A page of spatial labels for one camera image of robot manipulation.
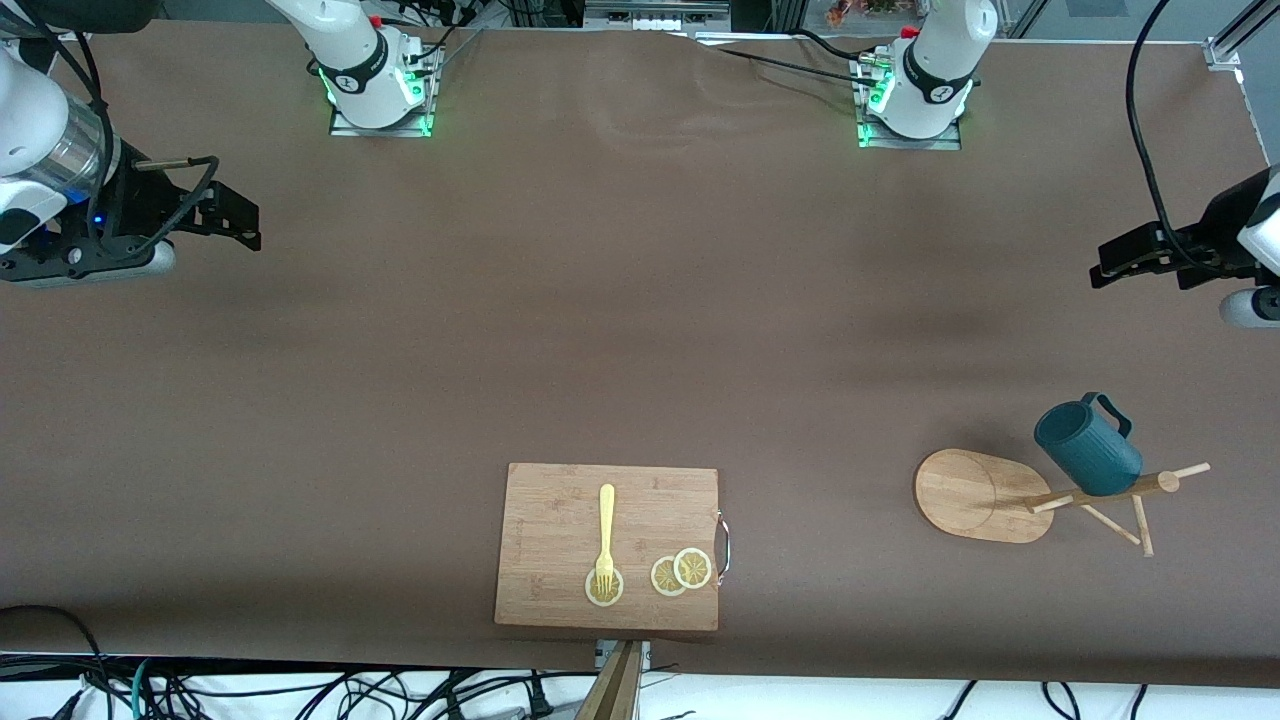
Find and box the teal cup with yellow inside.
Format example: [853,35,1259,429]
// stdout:
[1033,391,1144,498]

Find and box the wooden mug rack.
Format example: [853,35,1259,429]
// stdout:
[914,448,1211,558]

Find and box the red orange plant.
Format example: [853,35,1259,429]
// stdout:
[827,0,923,27]

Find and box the wooden cutting board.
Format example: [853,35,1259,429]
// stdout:
[494,462,731,632]

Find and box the grey metal box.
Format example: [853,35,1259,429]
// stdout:
[584,0,732,32]

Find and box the yellow plastic fork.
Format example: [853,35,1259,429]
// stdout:
[595,484,617,593]

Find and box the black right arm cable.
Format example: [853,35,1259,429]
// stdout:
[0,32,221,251]

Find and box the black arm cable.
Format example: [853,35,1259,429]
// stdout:
[1124,0,1217,277]
[0,32,221,251]

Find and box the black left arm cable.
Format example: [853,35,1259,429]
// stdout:
[1124,0,1217,277]

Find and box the aluminium frame profile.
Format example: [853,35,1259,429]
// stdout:
[1204,0,1280,70]

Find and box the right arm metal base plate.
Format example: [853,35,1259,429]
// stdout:
[328,42,439,139]

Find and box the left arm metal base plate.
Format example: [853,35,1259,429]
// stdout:
[853,52,964,152]

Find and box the black table cable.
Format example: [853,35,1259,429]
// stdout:
[793,28,873,63]
[690,36,873,81]

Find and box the thick black floor cable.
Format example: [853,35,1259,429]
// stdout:
[0,604,113,720]

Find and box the wooden camera stand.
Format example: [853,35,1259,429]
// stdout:
[575,640,643,720]

